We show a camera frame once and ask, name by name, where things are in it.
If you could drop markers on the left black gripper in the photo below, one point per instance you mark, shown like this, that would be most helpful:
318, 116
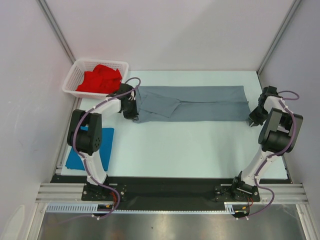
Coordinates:
133, 115

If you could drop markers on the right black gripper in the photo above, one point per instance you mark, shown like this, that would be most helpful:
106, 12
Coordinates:
257, 121

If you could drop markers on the grey t shirt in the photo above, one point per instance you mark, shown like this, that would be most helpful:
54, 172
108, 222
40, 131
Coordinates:
191, 104

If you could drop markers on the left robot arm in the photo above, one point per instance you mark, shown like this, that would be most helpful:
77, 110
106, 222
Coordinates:
85, 136

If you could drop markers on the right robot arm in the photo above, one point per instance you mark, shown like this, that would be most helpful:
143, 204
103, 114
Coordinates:
279, 133

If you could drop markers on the red t shirt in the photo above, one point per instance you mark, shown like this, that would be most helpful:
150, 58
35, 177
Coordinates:
101, 80

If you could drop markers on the white plastic basket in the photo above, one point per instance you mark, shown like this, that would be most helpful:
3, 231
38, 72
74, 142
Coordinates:
75, 75

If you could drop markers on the folded blue t shirt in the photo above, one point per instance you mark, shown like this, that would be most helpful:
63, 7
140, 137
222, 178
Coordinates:
73, 161

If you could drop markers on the aluminium front rail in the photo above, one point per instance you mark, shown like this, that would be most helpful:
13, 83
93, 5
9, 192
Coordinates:
285, 194

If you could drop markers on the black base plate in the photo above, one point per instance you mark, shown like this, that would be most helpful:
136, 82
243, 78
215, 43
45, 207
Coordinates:
172, 194

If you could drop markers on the right aluminium corner post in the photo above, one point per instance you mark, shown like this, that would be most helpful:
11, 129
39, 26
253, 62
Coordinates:
293, 9

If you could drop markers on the aluminium corner post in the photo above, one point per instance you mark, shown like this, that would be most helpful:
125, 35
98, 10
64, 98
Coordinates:
54, 25
293, 9

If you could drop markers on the left aluminium corner post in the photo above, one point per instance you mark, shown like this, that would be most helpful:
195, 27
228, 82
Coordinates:
54, 25

